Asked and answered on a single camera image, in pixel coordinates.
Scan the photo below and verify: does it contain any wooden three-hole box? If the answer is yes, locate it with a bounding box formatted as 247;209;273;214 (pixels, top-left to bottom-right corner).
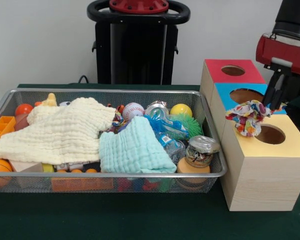
199;59;300;212

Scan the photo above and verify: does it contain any crushed drink can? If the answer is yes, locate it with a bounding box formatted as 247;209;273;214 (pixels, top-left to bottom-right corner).
185;135;221;168

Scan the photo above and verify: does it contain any green spiky ball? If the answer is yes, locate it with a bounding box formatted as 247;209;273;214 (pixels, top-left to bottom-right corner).
168;112;204;139

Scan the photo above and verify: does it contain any yellow ball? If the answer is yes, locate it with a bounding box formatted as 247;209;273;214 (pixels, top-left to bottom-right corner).
170;103;194;118

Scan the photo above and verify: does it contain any orange plastic grid tray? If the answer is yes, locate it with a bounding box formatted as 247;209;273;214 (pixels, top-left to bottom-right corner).
0;115;17;161

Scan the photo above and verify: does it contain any cream muslin cloth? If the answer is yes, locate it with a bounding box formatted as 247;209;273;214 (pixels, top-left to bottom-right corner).
0;97;117;166

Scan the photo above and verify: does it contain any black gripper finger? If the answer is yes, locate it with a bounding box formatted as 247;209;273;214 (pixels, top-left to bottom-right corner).
261;71;282;106
271;74;290;111

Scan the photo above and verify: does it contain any yellow rubber duck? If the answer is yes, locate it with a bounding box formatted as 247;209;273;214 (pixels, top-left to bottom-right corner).
34;92;58;107

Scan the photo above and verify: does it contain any white baseball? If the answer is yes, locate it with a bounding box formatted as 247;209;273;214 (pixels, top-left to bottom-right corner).
121;102;145;123

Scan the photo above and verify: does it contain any dark green table cloth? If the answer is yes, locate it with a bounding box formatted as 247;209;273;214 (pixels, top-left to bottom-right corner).
0;83;300;240

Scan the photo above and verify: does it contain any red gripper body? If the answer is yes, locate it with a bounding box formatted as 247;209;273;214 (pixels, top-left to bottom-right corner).
255;32;300;77

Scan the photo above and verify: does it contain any silver mesh bin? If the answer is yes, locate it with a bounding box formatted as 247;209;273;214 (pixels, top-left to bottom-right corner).
0;87;228;194

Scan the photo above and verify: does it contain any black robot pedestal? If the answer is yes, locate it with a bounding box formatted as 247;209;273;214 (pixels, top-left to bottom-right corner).
86;0;191;85

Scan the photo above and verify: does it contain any red-orange ball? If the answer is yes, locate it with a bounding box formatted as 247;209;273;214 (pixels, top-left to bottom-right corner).
14;103;35;117

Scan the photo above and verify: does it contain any mint green muslin cloth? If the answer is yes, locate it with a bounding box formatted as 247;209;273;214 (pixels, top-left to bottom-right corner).
98;116;178;174

